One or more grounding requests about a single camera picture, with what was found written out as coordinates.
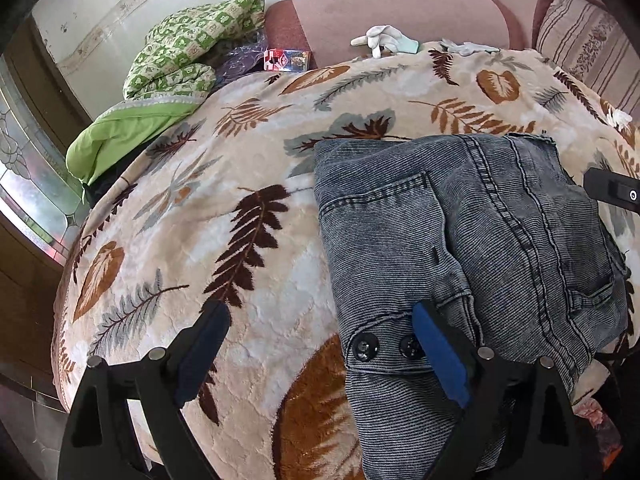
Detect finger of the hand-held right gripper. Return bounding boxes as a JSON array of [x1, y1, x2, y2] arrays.
[[583, 167, 640, 208]]

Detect red floral cloth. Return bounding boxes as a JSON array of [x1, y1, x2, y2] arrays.
[[572, 400, 627, 467]]

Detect blue denim pants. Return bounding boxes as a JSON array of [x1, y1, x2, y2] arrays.
[[314, 131, 632, 480]]

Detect striped pillow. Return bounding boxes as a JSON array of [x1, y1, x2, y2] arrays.
[[532, 0, 640, 112]]

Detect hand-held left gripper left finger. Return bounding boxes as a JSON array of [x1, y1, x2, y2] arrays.
[[56, 300, 232, 480]]

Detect pink sofa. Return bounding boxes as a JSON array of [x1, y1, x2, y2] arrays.
[[262, 0, 640, 69]]

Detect white glove with teal cuff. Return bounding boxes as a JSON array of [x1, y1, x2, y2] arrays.
[[350, 25, 421, 59]]

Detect leaf printed blanket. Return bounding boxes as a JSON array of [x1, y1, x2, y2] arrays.
[[51, 47, 640, 480]]

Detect dark cloth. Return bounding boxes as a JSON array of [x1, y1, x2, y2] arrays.
[[81, 159, 138, 207]]

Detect small red box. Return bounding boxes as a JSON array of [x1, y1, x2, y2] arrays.
[[263, 47, 312, 72]]

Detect wooden door frame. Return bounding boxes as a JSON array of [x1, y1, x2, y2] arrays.
[[0, 19, 97, 391]]

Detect green patterned quilt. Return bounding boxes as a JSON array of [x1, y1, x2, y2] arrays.
[[66, 0, 266, 192]]

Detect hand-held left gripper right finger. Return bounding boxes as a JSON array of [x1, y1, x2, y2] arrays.
[[411, 300, 601, 480]]

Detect purple plastic bag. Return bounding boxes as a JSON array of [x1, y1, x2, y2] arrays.
[[215, 30, 269, 81]]

